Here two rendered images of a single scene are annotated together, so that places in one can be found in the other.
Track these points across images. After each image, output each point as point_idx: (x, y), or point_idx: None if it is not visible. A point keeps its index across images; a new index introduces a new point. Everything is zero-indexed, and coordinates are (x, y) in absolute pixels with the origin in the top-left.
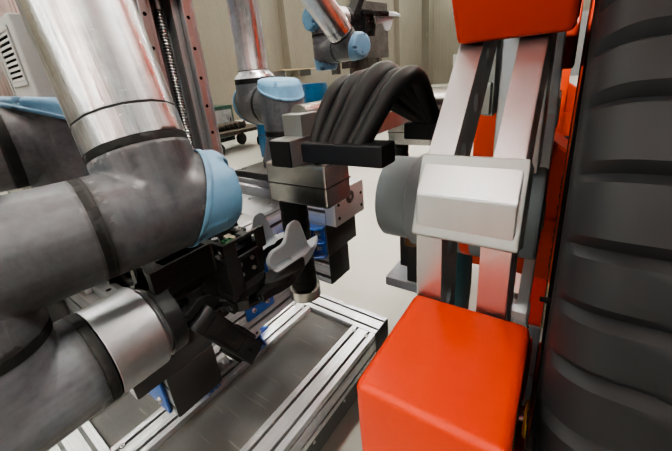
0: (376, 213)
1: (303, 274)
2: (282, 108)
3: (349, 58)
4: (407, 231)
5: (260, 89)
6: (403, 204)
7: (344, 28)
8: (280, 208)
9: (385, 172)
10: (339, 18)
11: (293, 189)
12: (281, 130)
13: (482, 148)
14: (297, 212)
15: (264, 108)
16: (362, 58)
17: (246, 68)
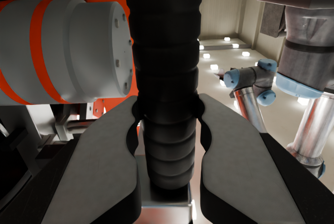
0: (110, 62)
1: (139, 41)
2: (298, 74)
3: (240, 73)
4: (60, 47)
5: (318, 93)
6: (75, 81)
7: (237, 95)
8: (182, 181)
9: (118, 97)
10: (238, 102)
11: (135, 222)
12: (310, 53)
13: (127, 13)
14: (150, 170)
15: (322, 76)
16: (229, 71)
17: (333, 100)
